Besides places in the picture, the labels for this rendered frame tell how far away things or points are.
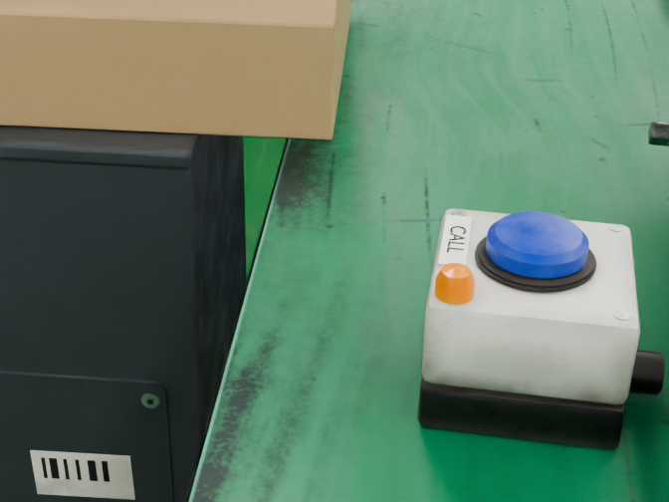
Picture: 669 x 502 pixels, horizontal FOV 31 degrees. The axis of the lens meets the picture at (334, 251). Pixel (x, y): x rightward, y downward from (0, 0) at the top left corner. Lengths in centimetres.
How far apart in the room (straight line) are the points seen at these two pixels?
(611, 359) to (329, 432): 11
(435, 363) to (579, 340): 6
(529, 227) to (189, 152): 28
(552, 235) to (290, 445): 13
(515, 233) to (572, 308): 4
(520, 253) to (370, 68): 37
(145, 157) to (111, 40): 7
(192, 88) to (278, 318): 20
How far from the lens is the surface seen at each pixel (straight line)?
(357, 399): 50
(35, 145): 72
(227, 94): 70
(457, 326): 45
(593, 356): 46
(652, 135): 63
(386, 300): 56
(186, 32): 69
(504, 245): 47
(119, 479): 85
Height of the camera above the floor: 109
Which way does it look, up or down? 31 degrees down
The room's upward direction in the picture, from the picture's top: 1 degrees clockwise
